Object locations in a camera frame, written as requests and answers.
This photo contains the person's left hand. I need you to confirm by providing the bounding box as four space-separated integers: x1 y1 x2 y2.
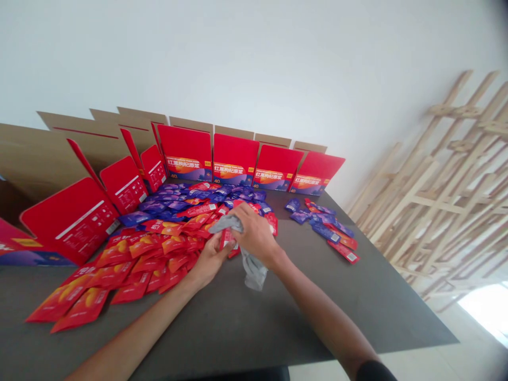
188 236 240 291

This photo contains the person's right hand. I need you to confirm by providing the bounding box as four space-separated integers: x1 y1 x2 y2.
228 203 286 267

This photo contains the red sachet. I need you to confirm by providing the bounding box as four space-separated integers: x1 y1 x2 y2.
219 227 239 259

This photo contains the grey cloth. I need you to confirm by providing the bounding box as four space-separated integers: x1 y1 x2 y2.
207 213 269 293

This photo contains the row of red open cartons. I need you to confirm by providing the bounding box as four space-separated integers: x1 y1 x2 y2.
0 106 347 267

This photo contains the large pile of red purple packets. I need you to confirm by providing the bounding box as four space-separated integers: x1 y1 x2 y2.
25 180 280 334

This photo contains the short line of purple red packets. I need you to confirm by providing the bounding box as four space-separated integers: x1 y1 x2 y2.
284 197 361 264

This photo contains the stack of wooden easel frames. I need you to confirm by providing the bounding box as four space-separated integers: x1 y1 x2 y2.
348 70 508 315

